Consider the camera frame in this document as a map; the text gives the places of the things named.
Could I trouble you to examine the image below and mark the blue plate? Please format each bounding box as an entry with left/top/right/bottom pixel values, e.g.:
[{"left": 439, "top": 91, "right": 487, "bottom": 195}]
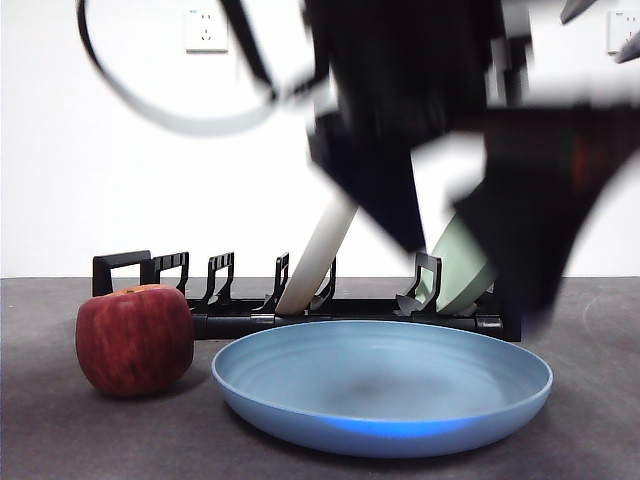
[{"left": 210, "top": 319, "right": 555, "bottom": 460}]

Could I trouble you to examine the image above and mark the red apple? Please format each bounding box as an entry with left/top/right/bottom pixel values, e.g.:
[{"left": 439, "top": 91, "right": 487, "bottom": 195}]
[{"left": 75, "top": 283, "right": 195, "bottom": 399}]

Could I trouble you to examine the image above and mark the cream white plate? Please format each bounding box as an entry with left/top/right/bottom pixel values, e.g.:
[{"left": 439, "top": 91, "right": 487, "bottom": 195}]
[{"left": 276, "top": 196, "right": 360, "bottom": 317}]

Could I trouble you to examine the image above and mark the pale green plate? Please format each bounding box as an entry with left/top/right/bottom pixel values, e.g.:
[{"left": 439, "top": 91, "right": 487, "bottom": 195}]
[{"left": 429, "top": 212, "right": 498, "bottom": 315}]

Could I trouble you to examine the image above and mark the black plate rack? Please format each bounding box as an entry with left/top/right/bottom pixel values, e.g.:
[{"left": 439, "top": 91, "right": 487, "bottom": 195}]
[{"left": 92, "top": 249, "right": 524, "bottom": 344}]

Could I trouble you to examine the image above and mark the white wall socket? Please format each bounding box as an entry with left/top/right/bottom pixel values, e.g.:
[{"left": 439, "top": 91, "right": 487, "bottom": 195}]
[
  {"left": 607, "top": 9, "right": 640, "bottom": 56},
  {"left": 185, "top": 7, "right": 230, "bottom": 54}
]

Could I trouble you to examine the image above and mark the black looped cable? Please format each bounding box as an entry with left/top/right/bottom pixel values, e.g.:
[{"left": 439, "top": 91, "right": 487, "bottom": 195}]
[{"left": 76, "top": 0, "right": 331, "bottom": 137}]

